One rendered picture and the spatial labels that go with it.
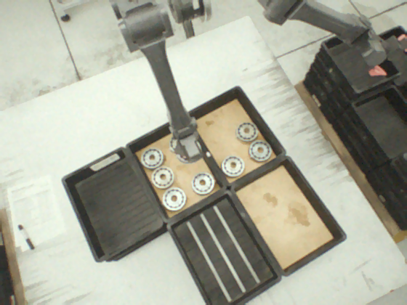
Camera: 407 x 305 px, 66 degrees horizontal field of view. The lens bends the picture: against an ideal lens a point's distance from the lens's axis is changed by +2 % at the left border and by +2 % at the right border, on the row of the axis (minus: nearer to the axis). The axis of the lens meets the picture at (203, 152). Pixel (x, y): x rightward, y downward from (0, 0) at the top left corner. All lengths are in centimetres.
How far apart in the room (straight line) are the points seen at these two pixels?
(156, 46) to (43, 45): 247
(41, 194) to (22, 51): 174
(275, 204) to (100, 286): 86
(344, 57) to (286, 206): 118
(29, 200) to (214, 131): 97
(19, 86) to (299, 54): 233
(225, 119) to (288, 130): 36
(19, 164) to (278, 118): 136
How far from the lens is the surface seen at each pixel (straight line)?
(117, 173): 148
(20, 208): 177
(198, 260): 136
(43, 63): 305
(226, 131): 148
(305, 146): 165
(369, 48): 116
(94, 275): 159
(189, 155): 99
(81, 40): 305
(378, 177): 222
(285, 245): 139
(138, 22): 70
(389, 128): 224
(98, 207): 147
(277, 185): 142
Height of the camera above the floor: 219
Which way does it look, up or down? 71 degrees down
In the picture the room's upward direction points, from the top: 6 degrees counter-clockwise
